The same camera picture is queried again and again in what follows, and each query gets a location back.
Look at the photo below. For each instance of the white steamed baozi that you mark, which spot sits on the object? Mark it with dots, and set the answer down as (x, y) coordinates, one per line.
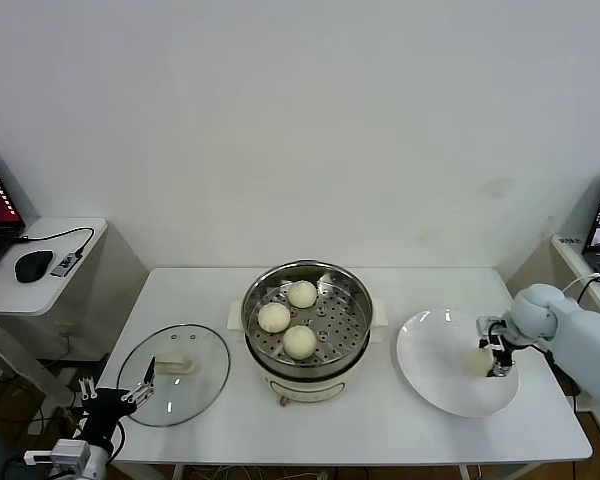
(274, 317)
(479, 362)
(301, 294)
(300, 342)

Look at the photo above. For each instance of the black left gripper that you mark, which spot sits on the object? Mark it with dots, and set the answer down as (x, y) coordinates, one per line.
(107, 410)

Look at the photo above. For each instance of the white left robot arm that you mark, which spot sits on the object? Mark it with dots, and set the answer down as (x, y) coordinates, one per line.
(100, 447)

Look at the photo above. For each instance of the white wall socket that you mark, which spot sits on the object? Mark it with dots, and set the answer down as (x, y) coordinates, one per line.
(65, 329)

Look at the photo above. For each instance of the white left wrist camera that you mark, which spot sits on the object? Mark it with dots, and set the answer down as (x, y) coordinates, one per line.
(70, 452)

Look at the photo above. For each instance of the cream electric cooker base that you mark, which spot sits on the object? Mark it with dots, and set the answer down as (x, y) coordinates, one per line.
(305, 387)

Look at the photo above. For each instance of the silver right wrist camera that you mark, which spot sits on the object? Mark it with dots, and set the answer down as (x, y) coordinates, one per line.
(486, 327)

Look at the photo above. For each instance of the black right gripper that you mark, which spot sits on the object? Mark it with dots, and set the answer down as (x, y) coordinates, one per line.
(505, 345)

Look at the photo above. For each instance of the small black usb hub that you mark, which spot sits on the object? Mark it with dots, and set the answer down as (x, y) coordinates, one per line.
(65, 264)

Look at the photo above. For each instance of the white side table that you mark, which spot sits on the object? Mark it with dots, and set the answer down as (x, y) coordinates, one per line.
(570, 255)
(80, 290)

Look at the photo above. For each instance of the stainless steel steamer basket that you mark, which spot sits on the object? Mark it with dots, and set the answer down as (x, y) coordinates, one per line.
(350, 325)

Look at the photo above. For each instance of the white round plate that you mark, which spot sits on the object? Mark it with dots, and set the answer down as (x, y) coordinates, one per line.
(430, 350)

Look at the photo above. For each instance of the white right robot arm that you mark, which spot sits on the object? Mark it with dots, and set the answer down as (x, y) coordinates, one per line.
(580, 340)

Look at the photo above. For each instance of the black computer mouse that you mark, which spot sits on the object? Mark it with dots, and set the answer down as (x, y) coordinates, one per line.
(32, 265)

